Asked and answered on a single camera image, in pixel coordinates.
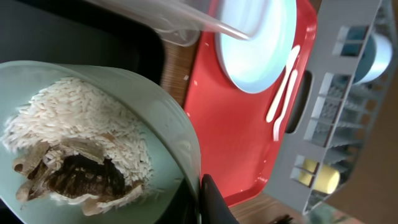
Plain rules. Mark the black plastic tray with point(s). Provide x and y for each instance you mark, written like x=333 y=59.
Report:
x=80 y=33

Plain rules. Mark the white plastic fork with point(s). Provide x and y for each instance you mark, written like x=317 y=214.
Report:
x=288 y=94

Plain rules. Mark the grey dishwasher rack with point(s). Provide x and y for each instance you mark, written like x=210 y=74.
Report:
x=334 y=117

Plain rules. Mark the green bowl with rice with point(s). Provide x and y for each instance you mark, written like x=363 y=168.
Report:
x=90 y=144

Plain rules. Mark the clear plastic waste bin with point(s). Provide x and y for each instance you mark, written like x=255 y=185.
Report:
x=174 y=18

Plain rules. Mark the red serving tray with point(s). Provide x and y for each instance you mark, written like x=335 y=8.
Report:
x=236 y=141

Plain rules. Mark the light blue plate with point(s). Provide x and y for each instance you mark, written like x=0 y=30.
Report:
x=253 y=65

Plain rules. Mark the light blue bowl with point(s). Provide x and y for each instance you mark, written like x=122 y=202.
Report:
x=376 y=57

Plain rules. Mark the white plastic spoon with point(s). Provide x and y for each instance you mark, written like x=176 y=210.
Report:
x=288 y=68

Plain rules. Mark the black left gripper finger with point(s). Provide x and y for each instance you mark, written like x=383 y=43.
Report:
x=213 y=208

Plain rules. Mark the yellow plastic cup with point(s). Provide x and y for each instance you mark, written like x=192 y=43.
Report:
x=328 y=177

